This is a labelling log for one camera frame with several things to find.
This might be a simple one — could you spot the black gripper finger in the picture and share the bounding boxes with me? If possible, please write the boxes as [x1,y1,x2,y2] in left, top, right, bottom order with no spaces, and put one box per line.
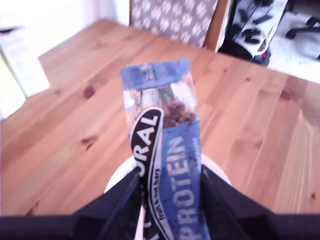
[74,169,144,240]
[201,164,275,240]

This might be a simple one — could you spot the black office chair base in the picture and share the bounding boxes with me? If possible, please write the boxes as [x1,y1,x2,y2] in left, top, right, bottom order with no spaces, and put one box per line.
[284,13,320,61]

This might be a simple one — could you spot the blue protein snackbar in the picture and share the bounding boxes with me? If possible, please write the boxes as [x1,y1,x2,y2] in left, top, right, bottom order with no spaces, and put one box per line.
[119,58,213,240]

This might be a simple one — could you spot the grey patterned wooden chair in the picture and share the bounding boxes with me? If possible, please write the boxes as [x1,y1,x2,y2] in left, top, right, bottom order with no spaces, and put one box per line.
[128,0,232,52]

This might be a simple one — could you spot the small white carton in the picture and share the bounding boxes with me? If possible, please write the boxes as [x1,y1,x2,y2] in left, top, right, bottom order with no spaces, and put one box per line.
[0,24,51,98]

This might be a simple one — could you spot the white ceramic plate blue flowers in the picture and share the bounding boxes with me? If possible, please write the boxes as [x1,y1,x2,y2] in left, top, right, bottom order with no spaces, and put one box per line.
[103,152,234,240]

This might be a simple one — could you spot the black and white bag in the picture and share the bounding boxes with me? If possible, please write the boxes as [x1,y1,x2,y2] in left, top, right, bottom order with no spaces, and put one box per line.
[217,0,296,68]

